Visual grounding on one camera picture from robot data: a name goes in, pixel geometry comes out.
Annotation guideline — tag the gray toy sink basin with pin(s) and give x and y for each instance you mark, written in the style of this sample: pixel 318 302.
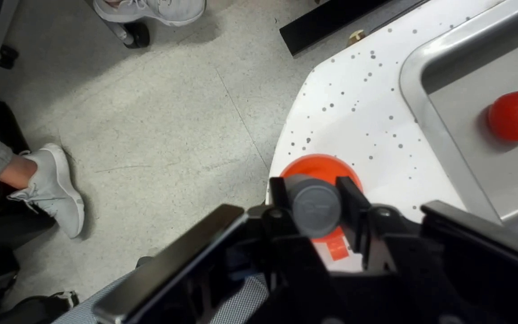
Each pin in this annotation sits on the gray toy sink basin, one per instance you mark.
pixel 467 91

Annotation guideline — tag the black caster wheel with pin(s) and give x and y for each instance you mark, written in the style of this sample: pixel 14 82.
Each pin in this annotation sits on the black caster wheel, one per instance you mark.
pixel 135 35

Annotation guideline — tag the pair of white sneakers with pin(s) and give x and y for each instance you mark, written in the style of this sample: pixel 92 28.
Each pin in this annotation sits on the pair of white sneakers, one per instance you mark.
pixel 162 10

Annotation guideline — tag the white speckled countertop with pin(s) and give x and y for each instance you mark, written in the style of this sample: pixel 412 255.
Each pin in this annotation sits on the white speckled countertop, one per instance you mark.
pixel 367 120

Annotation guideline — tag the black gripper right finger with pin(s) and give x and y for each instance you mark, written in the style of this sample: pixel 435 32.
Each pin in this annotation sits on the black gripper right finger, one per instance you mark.
pixel 360 223

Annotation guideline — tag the gray cylinder toy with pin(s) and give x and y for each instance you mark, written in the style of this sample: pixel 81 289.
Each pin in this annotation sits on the gray cylinder toy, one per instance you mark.
pixel 313 208

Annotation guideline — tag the light gray sneaker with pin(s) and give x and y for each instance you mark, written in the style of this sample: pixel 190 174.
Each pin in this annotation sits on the light gray sneaker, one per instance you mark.
pixel 54 192

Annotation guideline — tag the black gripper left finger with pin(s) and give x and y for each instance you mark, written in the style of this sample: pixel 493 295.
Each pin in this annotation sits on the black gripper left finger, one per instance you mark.
pixel 277 205

